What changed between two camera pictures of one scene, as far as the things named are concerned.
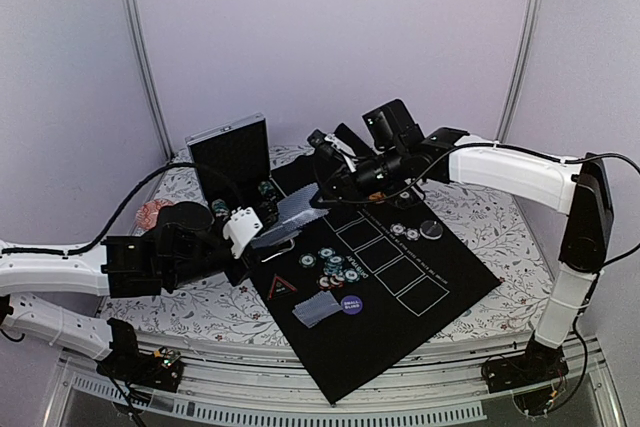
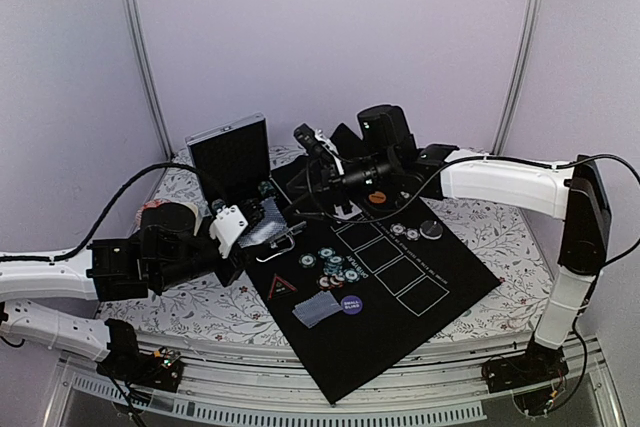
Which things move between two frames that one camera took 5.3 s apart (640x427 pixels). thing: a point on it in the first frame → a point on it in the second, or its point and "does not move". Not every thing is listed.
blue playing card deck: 291,217 → 271,225
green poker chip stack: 266,188 does not move
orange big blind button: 377,196 does not move
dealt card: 316,309 does not move
